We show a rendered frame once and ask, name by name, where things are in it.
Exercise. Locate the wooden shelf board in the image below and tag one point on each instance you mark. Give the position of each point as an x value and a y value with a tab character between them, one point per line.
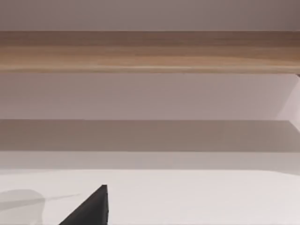
150	51

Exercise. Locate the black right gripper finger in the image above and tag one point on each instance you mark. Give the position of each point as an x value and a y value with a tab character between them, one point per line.
93	208

